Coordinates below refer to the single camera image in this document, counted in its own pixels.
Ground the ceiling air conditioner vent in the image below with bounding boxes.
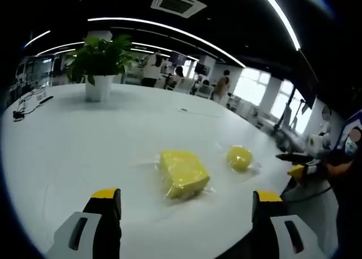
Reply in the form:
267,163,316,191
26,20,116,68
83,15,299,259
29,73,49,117
150,0,208,19

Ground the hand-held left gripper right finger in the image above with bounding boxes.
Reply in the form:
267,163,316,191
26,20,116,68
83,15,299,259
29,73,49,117
251,189,326,259

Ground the round yellow silicone block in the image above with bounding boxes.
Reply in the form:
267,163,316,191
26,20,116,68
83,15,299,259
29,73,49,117
226,145,253,173

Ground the dark wall screen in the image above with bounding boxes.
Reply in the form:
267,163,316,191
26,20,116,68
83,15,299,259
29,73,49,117
296,48,322,110

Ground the white office chair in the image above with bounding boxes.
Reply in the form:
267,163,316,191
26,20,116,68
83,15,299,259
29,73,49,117
194,83,215,100

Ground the white plant pot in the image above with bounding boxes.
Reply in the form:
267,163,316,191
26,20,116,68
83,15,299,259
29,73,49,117
84,74,114,103

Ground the white and black cable bundle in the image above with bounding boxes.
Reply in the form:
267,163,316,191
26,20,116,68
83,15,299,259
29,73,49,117
12,85,48,122

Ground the long ceiling light strip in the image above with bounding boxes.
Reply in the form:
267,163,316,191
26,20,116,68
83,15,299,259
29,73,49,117
255,0,301,51
87,16,247,68

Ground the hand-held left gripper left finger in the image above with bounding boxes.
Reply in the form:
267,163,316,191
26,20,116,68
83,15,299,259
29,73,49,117
46,187,123,259

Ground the short ceiling light strip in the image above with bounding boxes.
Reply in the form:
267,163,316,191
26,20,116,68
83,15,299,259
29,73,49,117
23,29,52,49

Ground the black tripod stand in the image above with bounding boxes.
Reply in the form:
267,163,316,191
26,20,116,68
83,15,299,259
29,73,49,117
273,87,308,137

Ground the green leafy plant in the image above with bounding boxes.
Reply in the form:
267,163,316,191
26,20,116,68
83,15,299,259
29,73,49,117
65,34,140,86

